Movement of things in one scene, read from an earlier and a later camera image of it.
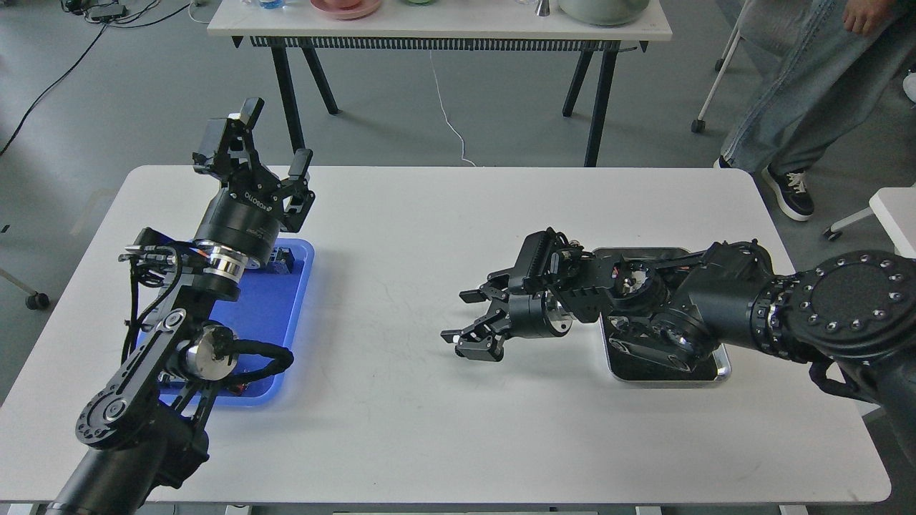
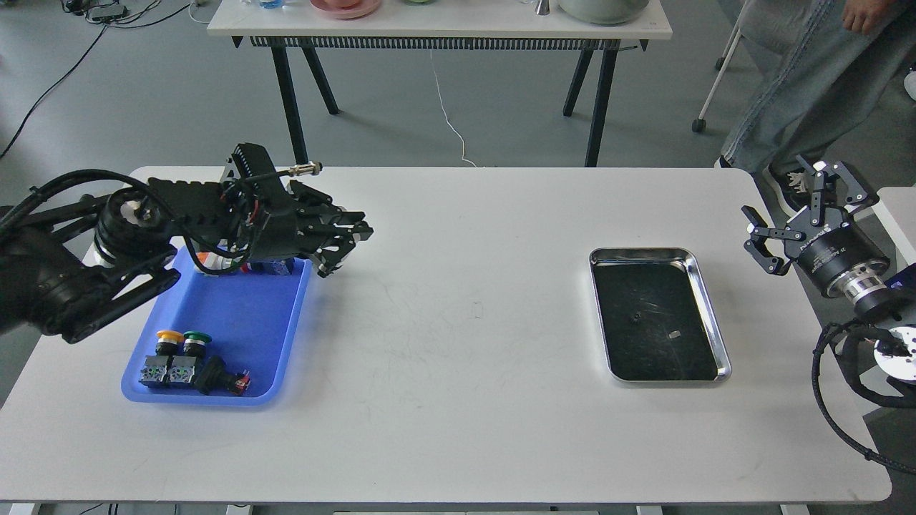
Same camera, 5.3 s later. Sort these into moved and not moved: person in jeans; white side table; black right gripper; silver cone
Moved: black right gripper
Not moved: person in jeans; white side table; silver cone
